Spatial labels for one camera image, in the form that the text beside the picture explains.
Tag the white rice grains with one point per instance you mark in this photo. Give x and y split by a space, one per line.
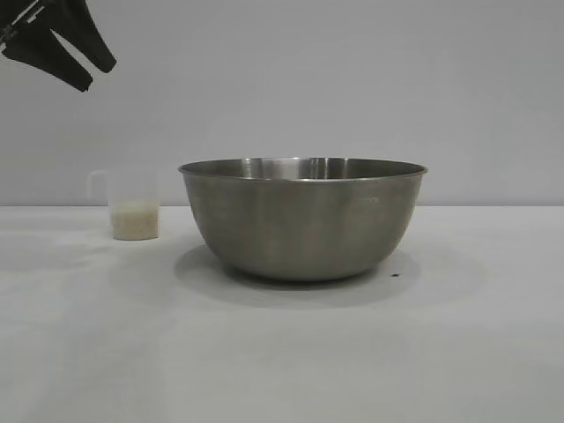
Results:
135 220

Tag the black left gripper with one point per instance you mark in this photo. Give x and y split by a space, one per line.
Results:
15 11

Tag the clear plastic measuring cup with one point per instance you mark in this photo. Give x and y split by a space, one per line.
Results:
136 189

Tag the stainless steel mixing bowl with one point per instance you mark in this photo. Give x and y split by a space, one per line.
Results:
304 220

